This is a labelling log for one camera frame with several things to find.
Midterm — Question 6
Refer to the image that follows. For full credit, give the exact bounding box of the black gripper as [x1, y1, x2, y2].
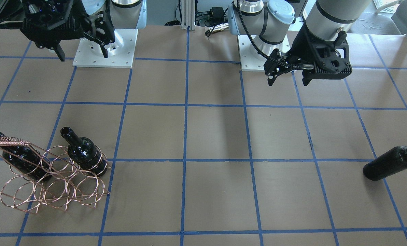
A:
[263, 25, 352, 86]
[21, 0, 115, 62]

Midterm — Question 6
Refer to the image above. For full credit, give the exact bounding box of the dark glass wine bottle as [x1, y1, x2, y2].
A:
[362, 146, 407, 181]

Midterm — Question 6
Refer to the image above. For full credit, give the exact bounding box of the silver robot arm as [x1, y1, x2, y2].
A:
[21, 0, 147, 62]
[227, 0, 369, 86]

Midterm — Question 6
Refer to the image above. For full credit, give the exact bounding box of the dark bottle in rack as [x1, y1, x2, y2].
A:
[0, 145, 52, 182]
[60, 127, 107, 177]

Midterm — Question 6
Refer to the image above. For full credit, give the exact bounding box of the grey office chair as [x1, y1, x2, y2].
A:
[348, 0, 407, 35]

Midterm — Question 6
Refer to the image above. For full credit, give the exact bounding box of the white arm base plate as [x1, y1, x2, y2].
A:
[237, 34, 297, 72]
[73, 29, 138, 68]

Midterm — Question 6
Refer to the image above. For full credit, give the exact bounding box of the black power adapter with cables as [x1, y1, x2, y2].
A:
[195, 7, 229, 38]

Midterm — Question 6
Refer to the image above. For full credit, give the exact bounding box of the aluminium frame post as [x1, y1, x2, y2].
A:
[178, 0, 197, 32]

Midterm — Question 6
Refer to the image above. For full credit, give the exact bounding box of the copper wire wine rack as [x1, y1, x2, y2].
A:
[0, 136, 110, 214]

